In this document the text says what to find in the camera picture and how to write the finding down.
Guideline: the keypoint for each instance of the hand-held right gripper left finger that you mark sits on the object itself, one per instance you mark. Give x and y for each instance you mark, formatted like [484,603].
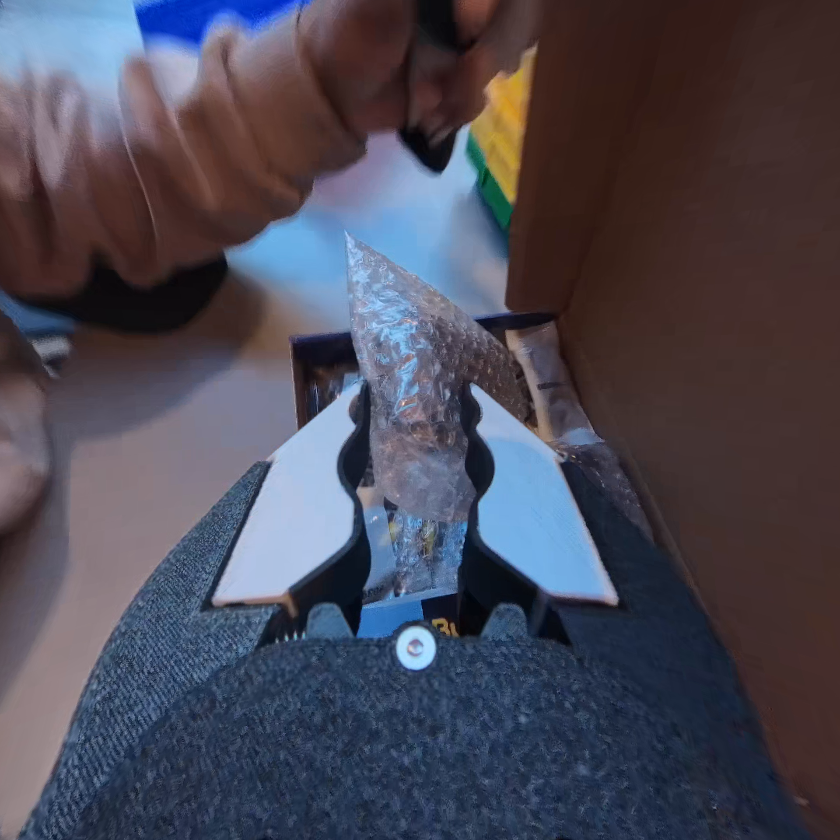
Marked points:
[295,525]

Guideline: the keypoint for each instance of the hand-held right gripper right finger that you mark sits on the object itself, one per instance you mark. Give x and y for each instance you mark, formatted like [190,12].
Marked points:
[538,525]

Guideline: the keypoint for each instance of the bag of grey bricks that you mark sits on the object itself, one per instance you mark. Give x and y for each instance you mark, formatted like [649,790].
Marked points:
[551,394]

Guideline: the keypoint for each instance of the bubble wrap bag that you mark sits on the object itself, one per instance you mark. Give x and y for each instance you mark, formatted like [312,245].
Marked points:
[407,367]

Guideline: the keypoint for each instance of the blue cardboard kit box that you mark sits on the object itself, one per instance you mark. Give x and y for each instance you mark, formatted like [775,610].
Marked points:
[689,262]

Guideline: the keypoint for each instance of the grey desk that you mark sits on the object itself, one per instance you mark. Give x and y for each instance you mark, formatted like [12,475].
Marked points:
[164,426]

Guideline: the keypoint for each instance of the person's left hand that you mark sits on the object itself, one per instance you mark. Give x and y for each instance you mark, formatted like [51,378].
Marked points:
[374,72]

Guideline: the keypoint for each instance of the green storage bin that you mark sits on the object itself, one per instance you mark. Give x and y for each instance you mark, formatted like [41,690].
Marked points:
[489,190]

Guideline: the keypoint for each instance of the yellow storage bin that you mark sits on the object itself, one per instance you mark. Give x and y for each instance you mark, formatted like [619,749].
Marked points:
[508,124]

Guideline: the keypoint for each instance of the white labelled parts bag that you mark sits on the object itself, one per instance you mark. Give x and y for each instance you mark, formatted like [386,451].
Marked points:
[413,551]

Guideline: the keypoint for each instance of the black office chair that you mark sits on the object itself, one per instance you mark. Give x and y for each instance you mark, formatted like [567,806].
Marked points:
[151,295]

